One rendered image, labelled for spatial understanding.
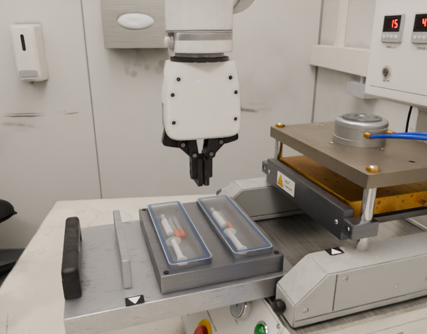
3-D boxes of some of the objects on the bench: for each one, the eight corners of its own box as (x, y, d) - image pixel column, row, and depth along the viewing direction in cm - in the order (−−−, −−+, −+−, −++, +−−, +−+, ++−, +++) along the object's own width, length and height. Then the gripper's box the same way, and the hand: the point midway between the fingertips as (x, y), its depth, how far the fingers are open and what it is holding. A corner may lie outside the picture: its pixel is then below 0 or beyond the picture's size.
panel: (175, 301, 79) (212, 221, 75) (224, 442, 52) (285, 327, 48) (166, 299, 78) (203, 219, 75) (211, 441, 51) (272, 325, 48)
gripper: (243, 47, 55) (241, 169, 61) (136, 48, 51) (145, 179, 57) (265, 49, 48) (259, 186, 54) (144, 51, 44) (152, 199, 50)
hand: (201, 169), depth 55 cm, fingers closed
